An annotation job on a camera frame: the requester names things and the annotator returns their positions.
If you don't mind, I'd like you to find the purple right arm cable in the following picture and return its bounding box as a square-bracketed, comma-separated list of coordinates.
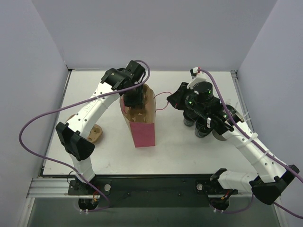
[198, 68, 303, 219]

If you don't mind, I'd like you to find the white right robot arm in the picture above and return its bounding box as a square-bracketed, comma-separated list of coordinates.
[167, 82, 299, 205]

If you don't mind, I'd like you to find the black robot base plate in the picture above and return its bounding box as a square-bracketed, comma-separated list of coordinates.
[68, 174, 238, 210]

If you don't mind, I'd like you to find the black paper coffee cup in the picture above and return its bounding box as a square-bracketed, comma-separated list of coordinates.
[183, 113, 196, 127]

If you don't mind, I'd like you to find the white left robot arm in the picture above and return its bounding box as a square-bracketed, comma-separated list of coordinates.
[55, 60, 150, 194]

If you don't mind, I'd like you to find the aluminium frame rail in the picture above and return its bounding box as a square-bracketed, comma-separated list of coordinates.
[27, 175, 227, 200]

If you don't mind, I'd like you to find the pink cream paper bag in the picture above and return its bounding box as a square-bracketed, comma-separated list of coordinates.
[119, 84, 158, 148]

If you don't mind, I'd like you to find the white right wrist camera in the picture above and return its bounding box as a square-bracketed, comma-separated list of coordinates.
[187, 67, 207, 89]

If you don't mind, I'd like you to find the grey cylindrical utensil holder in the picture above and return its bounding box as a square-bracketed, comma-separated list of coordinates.
[212, 131, 227, 141]

